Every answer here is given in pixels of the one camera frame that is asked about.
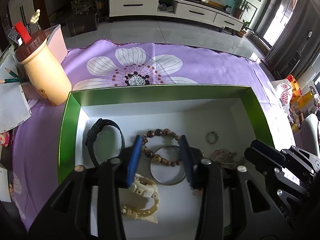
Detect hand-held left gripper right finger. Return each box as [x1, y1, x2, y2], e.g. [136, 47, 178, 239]
[179, 134, 294, 240]

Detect cream wristwatch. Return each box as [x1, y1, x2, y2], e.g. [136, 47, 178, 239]
[119, 174, 161, 224]

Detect purple floral tablecloth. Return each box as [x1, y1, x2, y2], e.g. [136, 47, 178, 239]
[11, 39, 296, 230]

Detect white chair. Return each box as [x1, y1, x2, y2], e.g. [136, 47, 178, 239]
[301, 113, 320, 151]

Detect white paper sheet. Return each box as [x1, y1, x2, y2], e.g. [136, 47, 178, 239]
[0, 52, 32, 133]

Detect tall potted plant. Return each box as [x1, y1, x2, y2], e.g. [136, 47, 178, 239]
[232, 0, 252, 19]

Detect potted plant in planter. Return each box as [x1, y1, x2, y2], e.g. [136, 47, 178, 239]
[66, 12, 99, 37]

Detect black remote control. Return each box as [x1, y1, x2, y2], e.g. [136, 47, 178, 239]
[7, 27, 20, 41]

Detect white television cabinet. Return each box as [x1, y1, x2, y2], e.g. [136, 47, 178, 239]
[108, 0, 244, 36]

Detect cream bottle brown lid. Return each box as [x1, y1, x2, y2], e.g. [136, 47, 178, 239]
[14, 22, 72, 107]

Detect leafy green plant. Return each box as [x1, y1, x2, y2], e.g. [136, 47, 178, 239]
[71, 0, 104, 15]

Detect dark pencil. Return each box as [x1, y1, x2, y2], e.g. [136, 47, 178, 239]
[4, 67, 23, 81]

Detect yellow packaging bags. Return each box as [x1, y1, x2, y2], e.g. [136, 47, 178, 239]
[287, 74, 318, 113]

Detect silver bangle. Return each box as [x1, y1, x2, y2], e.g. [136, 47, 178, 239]
[149, 145, 187, 186]

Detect green cardboard box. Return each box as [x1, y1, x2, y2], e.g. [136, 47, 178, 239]
[58, 85, 282, 233]

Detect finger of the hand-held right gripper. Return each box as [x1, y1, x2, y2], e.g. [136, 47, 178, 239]
[250, 139, 287, 167]
[244, 147, 278, 181]

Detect brown bead bracelet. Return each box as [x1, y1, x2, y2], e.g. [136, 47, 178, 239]
[141, 128, 187, 167]

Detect white red plastic bag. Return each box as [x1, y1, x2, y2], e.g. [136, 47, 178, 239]
[274, 78, 301, 116]

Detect small beaded ring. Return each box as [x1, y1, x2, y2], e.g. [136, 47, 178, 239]
[206, 130, 219, 145]

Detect small potted plant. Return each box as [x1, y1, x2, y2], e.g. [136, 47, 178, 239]
[237, 20, 254, 38]

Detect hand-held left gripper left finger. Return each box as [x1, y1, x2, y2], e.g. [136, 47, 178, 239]
[27, 135, 143, 240]

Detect pink pen holder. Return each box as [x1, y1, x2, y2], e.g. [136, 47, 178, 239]
[21, 24, 68, 101]

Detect pink bead bracelet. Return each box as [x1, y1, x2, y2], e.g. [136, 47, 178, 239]
[212, 148, 246, 168]

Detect black wristwatch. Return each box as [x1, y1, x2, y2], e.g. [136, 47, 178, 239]
[85, 118, 126, 167]

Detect cream hand-shaped stick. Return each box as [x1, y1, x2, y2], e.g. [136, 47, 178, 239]
[30, 9, 41, 31]

